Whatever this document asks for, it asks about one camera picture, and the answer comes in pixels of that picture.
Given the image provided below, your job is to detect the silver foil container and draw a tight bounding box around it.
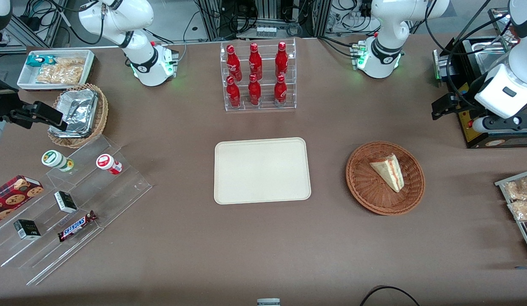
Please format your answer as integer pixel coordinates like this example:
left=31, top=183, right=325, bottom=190
left=50, top=88, right=99, bottom=137

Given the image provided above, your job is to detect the clear acrylic step shelf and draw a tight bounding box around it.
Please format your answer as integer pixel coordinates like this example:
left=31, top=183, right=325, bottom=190
left=0, top=135, right=153, bottom=286

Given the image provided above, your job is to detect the clear acrylic bottle rack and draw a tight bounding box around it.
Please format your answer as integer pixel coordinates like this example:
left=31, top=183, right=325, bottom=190
left=220, top=38, right=297, bottom=112

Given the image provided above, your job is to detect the beige plastic tray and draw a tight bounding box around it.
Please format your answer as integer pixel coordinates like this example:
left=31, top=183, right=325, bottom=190
left=214, top=137, right=311, bottom=205

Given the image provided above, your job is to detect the bagged pastry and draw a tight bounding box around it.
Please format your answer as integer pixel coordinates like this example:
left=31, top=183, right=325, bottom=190
left=507, top=200, right=527, bottom=221
left=503, top=176, right=527, bottom=201

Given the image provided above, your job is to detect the triangular sandwich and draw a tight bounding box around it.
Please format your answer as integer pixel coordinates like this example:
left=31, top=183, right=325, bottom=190
left=370, top=153, right=405, bottom=193

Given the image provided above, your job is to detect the grey wire pastry rack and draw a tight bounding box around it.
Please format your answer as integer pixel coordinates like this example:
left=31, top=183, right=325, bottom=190
left=495, top=169, right=527, bottom=260

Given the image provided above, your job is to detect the steel food pan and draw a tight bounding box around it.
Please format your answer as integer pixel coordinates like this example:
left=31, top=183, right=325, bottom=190
left=472, top=42, right=510, bottom=74

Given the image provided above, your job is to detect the white rectangular snack bin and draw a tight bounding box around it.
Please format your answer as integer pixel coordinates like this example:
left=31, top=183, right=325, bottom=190
left=17, top=49, right=96, bottom=92

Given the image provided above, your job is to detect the brown round wicker basket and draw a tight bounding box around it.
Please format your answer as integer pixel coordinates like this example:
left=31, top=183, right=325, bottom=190
left=346, top=141, right=425, bottom=216

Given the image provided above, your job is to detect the black hot food display case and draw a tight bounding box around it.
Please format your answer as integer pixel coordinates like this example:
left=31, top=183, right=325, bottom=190
left=432, top=6, right=527, bottom=149

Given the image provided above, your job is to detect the red cookie box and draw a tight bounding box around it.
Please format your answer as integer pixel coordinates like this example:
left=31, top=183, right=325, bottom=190
left=0, top=175, right=44, bottom=226

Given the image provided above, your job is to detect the black cable loop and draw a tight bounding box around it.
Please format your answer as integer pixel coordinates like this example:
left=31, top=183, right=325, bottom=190
left=359, top=286, right=421, bottom=306

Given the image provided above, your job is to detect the clear bag of crackers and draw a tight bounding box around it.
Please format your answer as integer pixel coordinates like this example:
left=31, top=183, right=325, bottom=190
left=36, top=57, right=86, bottom=85

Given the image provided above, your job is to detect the red cola bottle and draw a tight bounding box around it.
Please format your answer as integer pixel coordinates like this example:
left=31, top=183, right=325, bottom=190
left=274, top=74, right=288, bottom=106
left=226, top=76, right=241, bottom=108
left=226, top=45, right=242, bottom=81
left=248, top=43, right=263, bottom=80
left=248, top=74, right=262, bottom=106
left=275, top=42, right=289, bottom=78

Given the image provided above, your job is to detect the red lid white cup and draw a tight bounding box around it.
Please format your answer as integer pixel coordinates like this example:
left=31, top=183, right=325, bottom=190
left=96, top=154, right=123, bottom=175

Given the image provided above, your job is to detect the green lid white cup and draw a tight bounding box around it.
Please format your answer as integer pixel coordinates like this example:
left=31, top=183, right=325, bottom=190
left=41, top=150, right=75, bottom=173

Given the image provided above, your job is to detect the light tan wicker basket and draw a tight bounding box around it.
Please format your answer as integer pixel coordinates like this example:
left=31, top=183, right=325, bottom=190
left=48, top=83, right=109, bottom=149

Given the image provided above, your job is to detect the snickers chocolate bar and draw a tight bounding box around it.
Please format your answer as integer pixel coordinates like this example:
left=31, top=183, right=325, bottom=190
left=57, top=210, right=98, bottom=243

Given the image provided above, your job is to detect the black left wrist camera assembly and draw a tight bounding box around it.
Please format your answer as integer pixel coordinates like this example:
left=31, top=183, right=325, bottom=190
left=432, top=93, right=460, bottom=121

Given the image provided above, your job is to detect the teal snack packet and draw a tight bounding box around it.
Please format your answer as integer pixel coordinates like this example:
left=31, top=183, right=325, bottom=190
left=26, top=54, right=55, bottom=68

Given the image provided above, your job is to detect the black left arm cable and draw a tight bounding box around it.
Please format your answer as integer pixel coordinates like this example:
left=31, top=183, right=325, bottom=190
left=425, top=0, right=513, bottom=111

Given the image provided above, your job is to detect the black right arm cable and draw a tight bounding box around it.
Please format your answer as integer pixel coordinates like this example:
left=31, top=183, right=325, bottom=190
left=55, top=0, right=105, bottom=45

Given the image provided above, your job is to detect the right gripper black block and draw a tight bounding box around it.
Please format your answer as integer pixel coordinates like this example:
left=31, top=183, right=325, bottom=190
left=0, top=76, right=22, bottom=124

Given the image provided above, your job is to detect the small black carton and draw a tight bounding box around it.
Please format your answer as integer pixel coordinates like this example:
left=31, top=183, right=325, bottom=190
left=54, top=191, right=78, bottom=213
left=13, top=219, right=42, bottom=241

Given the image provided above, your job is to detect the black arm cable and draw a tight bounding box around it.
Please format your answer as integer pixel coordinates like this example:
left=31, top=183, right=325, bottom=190
left=55, top=0, right=105, bottom=45
left=425, top=0, right=513, bottom=111

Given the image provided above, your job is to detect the black right wrist camera assembly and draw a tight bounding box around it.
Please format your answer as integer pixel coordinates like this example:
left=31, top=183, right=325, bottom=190
left=9, top=101, right=69, bottom=131

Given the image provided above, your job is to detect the black wrist camera assembly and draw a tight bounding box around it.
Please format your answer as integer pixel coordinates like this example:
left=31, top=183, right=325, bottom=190
left=432, top=93, right=460, bottom=121
left=9, top=101, right=69, bottom=131

